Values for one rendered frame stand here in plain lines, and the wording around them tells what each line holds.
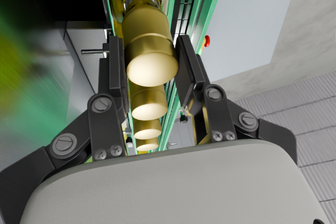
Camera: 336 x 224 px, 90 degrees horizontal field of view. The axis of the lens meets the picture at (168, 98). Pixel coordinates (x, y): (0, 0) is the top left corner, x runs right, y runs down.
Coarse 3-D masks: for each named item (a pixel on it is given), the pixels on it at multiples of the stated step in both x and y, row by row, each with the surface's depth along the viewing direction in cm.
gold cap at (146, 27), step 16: (128, 16) 11; (144, 16) 11; (160, 16) 11; (128, 32) 11; (144, 32) 10; (160, 32) 10; (128, 48) 10; (144, 48) 9; (160, 48) 9; (128, 64) 10; (144, 64) 10; (160, 64) 10; (176, 64) 10; (144, 80) 11; (160, 80) 11
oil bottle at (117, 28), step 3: (114, 21) 18; (114, 24) 18; (117, 24) 17; (114, 27) 18; (117, 27) 17; (120, 27) 17; (114, 30) 18; (117, 30) 17; (120, 30) 17; (114, 33) 18; (117, 33) 17; (120, 33) 17; (120, 36) 17; (123, 45) 18
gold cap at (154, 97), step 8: (128, 80) 17; (136, 88) 15; (144, 88) 15; (152, 88) 15; (160, 88) 15; (136, 96) 15; (144, 96) 14; (152, 96) 14; (160, 96) 15; (136, 104) 14; (144, 104) 14; (152, 104) 14; (160, 104) 14; (136, 112) 15; (144, 112) 15; (152, 112) 15; (160, 112) 16
